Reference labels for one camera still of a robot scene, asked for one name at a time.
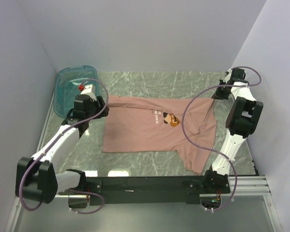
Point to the pink printed t shirt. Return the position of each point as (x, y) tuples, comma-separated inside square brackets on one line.
[(136, 124)]

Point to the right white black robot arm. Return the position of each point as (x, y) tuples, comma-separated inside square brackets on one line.
[(241, 122)]

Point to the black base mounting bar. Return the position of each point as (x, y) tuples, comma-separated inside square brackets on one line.
[(155, 189)]

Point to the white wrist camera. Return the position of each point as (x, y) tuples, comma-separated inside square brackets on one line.
[(88, 90), (228, 77)]

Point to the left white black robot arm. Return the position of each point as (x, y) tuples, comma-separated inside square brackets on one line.
[(36, 179)]

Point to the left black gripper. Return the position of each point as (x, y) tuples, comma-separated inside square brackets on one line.
[(101, 103)]

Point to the aluminium extrusion rail frame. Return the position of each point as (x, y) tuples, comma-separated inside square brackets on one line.
[(252, 209)]

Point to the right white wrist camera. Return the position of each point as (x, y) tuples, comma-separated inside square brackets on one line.
[(228, 77)]

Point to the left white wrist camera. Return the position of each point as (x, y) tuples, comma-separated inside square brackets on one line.
[(88, 90)]

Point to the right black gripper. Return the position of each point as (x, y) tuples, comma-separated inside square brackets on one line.
[(218, 95)]

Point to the teal transparent plastic bin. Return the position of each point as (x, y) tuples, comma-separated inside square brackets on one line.
[(66, 87)]

